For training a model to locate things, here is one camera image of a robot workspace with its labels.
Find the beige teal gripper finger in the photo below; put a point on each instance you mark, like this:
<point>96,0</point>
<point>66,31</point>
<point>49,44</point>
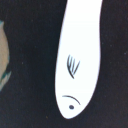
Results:
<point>4,57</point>

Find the white toy fish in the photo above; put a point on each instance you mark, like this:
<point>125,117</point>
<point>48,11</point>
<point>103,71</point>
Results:
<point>78,58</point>

